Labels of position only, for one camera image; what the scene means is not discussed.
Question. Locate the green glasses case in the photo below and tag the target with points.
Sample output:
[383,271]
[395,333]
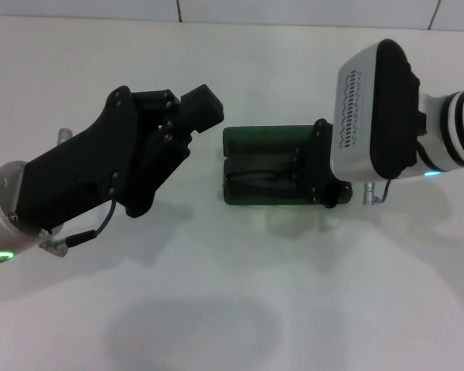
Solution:
[263,139]

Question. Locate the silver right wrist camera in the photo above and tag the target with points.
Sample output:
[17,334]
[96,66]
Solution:
[355,127]

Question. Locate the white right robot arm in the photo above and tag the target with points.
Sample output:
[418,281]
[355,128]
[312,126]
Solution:
[460,131]

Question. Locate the silver cylindrical connector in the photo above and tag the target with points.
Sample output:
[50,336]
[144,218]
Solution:
[65,136]

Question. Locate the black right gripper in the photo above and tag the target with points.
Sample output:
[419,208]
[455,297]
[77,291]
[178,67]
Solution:
[321,162]

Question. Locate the black glasses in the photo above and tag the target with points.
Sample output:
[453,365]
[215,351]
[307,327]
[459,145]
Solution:
[255,178]

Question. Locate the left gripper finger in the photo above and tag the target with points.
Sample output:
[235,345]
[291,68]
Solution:
[205,121]
[201,98]

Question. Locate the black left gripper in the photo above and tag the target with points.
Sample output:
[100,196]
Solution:
[81,174]

